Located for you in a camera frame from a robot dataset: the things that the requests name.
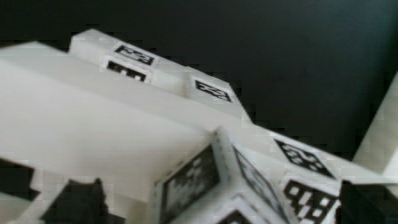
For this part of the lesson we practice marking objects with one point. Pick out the white chair back frame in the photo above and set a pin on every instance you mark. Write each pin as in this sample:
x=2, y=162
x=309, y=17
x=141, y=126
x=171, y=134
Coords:
x=100, y=123

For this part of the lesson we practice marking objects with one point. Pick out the white chair leg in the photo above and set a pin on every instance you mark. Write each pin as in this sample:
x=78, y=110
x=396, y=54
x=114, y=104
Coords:
x=210, y=91

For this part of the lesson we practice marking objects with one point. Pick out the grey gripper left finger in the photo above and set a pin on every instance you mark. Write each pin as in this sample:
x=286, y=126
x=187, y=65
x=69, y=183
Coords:
x=77, y=207

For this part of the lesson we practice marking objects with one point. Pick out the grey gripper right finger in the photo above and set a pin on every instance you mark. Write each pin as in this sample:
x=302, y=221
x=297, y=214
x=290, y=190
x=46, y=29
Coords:
x=368, y=204

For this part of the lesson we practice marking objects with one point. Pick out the white chair leg tagged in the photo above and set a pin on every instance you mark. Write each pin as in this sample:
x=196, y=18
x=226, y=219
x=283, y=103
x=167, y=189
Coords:
x=215, y=191

